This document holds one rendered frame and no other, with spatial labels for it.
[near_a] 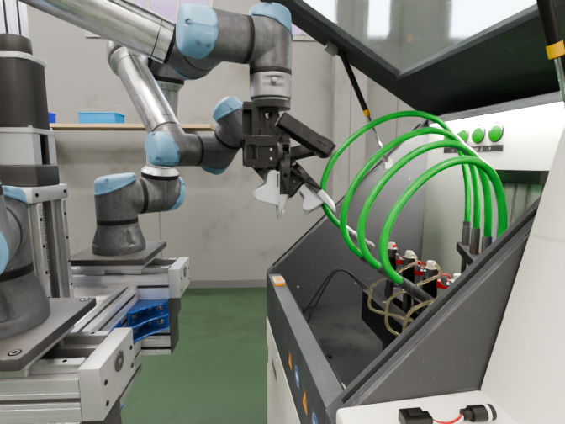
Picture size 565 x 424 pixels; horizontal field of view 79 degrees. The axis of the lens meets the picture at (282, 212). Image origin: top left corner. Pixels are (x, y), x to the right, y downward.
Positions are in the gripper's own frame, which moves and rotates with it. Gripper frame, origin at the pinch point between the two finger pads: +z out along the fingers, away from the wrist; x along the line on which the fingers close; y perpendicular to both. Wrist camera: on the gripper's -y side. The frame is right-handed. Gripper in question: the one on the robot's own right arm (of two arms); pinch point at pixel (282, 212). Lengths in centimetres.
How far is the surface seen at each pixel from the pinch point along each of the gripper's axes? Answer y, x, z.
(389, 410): -9.9, 25.2, 23.3
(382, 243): -14.3, 12.6, 3.7
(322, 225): -20.9, -42.9, 11.0
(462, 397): -21.1, 24.5, 23.3
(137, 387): 62, -134, 121
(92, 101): 130, -306, -67
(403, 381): -13.0, 23.1, 20.8
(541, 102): -54, 1, -21
